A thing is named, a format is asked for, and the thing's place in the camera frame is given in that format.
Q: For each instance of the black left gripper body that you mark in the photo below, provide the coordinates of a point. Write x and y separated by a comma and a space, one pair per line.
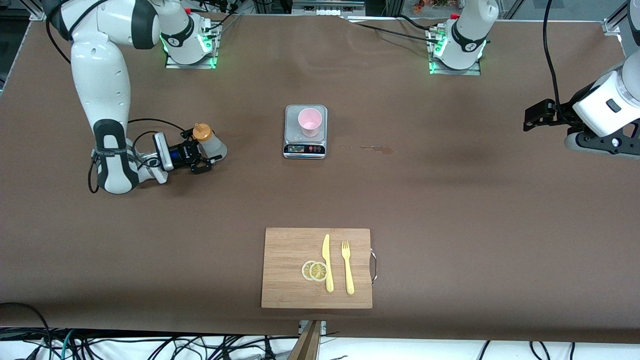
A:
564, 113

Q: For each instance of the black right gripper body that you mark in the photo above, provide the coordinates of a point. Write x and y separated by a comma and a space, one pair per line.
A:
184, 153

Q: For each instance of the clear orange-capped sauce bottle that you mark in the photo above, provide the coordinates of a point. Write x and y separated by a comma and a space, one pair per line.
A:
215, 147

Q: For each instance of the pink plastic cup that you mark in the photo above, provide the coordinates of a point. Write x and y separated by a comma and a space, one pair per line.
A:
310, 120

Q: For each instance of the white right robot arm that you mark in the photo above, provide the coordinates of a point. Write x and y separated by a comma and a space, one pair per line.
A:
100, 75

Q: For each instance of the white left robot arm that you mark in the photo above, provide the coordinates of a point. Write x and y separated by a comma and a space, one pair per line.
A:
467, 35

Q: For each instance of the silver digital kitchen scale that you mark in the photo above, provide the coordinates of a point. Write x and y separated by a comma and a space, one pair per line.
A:
292, 125

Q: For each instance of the brown table cover sheet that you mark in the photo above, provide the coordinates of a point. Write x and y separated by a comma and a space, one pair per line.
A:
150, 250

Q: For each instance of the yellow lemon slice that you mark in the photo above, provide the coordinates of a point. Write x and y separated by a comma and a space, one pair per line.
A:
304, 270
318, 271

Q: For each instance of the yellow plastic knife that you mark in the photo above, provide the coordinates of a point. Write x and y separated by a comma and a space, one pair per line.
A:
327, 260

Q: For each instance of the yellow plastic fork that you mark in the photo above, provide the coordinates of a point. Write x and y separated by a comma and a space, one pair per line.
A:
348, 275

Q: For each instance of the grey power strip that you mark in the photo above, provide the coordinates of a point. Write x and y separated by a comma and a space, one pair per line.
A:
325, 9

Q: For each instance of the wooden strut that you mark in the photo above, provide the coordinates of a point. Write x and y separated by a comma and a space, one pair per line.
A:
307, 345

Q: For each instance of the grey metal arm base plate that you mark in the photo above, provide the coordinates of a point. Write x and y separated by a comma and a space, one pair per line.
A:
450, 72
172, 65

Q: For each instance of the aluminium frame profile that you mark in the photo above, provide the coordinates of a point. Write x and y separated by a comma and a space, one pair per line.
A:
36, 10
612, 25

